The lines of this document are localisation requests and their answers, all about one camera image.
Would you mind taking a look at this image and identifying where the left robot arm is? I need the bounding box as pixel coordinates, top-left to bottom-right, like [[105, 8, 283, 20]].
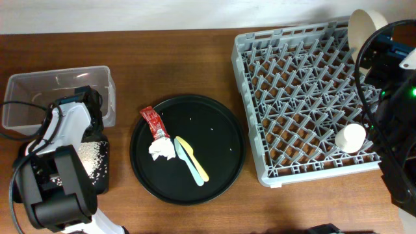
[[8, 86, 127, 233]]

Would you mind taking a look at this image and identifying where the yellow plastic knife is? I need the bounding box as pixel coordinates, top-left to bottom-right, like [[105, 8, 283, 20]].
[[175, 136, 210, 182]]

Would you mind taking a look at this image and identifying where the crumpled white napkin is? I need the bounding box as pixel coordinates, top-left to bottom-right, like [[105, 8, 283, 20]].
[[149, 137, 176, 161]]

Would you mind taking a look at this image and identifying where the rice grains pile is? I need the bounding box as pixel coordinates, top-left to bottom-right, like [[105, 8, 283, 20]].
[[48, 140, 110, 188]]

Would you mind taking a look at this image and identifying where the light green plastic knife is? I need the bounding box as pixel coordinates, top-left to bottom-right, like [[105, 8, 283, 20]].
[[174, 138, 205, 187]]

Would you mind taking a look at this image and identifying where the clear plastic bin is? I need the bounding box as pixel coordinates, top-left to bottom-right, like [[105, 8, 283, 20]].
[[1, 66, 116, 135]]

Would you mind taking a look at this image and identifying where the white cup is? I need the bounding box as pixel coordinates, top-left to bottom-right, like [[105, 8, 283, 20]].
[[335, 123, 366, 153]]

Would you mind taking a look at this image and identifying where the grey dishwasher rack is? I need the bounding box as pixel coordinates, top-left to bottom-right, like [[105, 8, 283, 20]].
[[231, 21, 380, 188]]

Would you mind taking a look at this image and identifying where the black rectangular tray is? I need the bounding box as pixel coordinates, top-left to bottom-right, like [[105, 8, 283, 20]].
[[25, 133, 110, 195]]

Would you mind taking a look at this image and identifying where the cream shallow bowl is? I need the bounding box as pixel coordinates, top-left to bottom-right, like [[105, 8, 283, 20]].
[[347, 9, 388, 62]]

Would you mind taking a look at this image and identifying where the red sauce packet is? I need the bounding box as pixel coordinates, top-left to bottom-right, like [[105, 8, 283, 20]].
[[140, 106, 170, 140]]

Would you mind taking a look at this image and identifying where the round black serving tray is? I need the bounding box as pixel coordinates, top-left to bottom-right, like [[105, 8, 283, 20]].
[[129, 95, 246, 205]]

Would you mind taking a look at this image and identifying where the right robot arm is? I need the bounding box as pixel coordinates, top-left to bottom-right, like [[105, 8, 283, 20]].
[[354, 19, 415, 233]]

